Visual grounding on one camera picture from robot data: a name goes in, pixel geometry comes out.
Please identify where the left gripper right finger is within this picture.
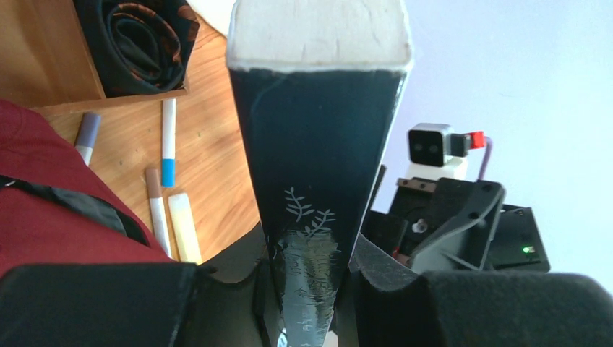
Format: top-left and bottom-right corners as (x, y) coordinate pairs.
(335, 236), (612, 346)

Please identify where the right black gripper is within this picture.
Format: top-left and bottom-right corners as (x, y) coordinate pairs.
(361, 178), (505, 273)

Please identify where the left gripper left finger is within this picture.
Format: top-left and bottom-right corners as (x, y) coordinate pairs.
(1, 263), (268, 346)

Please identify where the red backpack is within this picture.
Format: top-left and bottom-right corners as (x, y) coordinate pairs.
(1, 101), (168, 273)

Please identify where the Little Women book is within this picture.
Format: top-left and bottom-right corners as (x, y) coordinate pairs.
(226, 1), (413, 346)

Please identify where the brown capped white marker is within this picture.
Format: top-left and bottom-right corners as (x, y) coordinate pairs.
(145, 167), (172, 258)

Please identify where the purple capped white marker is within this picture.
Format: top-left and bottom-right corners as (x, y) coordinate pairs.
(74, 112), (102, 166)

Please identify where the blue capped white marker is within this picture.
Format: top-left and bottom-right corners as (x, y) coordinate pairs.
(161, 98), (177, 187)

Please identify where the wooden divided tray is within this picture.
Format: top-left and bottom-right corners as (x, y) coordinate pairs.
(1, 1), (189, 113)

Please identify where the rolled tie with orange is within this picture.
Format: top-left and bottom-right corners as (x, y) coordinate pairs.
(74, 0), (200, 98)

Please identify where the white folded cloth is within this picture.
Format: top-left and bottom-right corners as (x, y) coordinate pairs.
(187, 0), (236, 37)

